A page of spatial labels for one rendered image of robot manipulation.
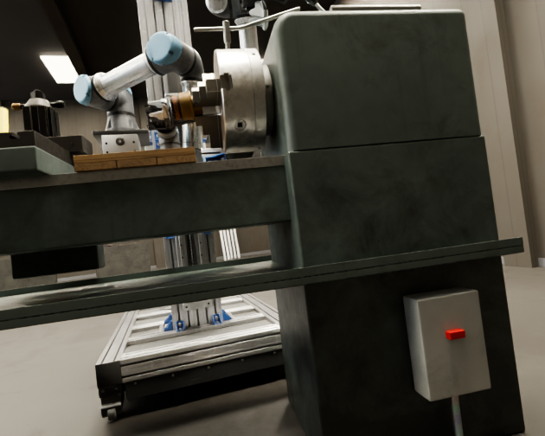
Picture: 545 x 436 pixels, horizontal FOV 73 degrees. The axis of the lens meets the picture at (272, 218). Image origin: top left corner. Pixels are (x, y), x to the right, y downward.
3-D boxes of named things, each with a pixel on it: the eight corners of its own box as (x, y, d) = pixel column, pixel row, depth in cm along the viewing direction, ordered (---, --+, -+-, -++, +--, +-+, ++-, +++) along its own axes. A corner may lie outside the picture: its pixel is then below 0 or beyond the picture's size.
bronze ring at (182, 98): (198, 95, 121) (169, 99, 120) (198, 84, 112) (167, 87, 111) (204, 123, 121) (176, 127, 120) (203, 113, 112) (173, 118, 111)
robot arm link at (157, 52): (101, 115, 165) (199, 69, 143) (71, 107, 152) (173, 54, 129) (97, 90, 166) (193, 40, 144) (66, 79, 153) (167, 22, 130)
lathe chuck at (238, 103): (245, 151, 138) (237, 62, 132) (259, 150, 107) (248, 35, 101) (221, 153, 136) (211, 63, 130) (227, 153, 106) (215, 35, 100)
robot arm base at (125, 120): (107, 142, 173) (105, 121, 174) (141, 140, 178) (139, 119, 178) (102, 132, 159) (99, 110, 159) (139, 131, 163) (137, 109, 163)
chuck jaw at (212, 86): (227, 91, 115) (230, 73, 104) (229, 106, 115) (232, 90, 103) (192, 93, 114) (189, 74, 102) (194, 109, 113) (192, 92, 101)
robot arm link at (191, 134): (189, 58, 158) (189, 173, 159) (172, 48, 148) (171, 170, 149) (212, 54, 153) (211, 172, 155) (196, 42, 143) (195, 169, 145)
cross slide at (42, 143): (91, 176, 132) (90, 164, 132) (35, 148, 89) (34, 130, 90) (35, 182, 129) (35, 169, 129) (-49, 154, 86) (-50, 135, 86)
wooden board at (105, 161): (199, 182, 133) (197, 170, 133) (195, 161, 98) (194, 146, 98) (111, 189, 128) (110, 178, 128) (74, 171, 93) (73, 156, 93)
